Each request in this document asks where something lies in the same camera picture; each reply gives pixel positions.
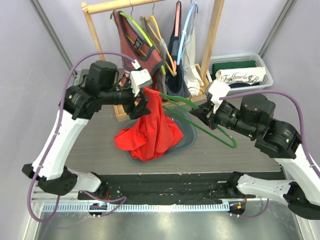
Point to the dark green hanger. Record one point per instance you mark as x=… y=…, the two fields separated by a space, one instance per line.
x=189 y=107

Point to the green folded cloth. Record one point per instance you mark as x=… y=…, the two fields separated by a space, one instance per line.
x=232 y=65

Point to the light blue hanger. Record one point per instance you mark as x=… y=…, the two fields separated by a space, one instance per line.
x=187 y=30

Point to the wooden clothes rack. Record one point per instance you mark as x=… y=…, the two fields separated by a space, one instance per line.
x=202 y=69

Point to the grey tank top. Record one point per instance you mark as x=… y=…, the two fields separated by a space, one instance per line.
x=161 y=75

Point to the white slotted cable duct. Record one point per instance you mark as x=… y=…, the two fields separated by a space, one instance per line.
x=95 y=207

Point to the white printed folded cloth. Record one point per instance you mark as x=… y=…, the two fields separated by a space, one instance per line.
x=248 y=76

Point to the navy tank top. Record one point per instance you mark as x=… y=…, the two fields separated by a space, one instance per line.
x=175 y=84

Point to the pink hanger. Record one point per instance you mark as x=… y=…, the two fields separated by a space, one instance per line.
x=176 y=32

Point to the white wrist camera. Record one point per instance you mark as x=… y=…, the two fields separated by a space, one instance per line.
x=139 y=78
x=216 y=90

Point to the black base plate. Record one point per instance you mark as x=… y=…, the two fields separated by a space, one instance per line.
x=194 y=188

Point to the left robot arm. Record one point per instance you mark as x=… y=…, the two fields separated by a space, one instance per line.
x=101 y=86

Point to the white tank top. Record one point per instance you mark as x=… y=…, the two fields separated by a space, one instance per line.
x=191 y=75

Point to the navy folded cloth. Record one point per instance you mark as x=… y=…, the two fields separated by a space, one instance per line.
x=240 y=85

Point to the lime green hanger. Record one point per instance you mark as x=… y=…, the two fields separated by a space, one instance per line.
x=138 y=30

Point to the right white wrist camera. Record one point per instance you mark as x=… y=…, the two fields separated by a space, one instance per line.
x=216 y=90

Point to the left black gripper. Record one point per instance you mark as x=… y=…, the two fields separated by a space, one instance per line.
x=142 y=109

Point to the rust red printed tank top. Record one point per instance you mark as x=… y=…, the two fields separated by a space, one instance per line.
x=137 y=42

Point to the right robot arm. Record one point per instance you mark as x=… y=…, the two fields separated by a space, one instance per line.
x=277 y=139

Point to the grey plastic basin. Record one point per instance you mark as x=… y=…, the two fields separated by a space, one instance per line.
x=189 y=138

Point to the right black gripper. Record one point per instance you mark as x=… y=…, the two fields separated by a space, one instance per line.
x=209 y=116

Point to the white plastic basket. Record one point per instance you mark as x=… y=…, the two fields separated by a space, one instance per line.
x=243 y=58

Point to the yellow wooden hanger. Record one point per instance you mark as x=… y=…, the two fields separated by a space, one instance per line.
x=151 y=26

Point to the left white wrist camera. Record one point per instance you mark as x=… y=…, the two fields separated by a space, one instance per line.
x=139 y=78

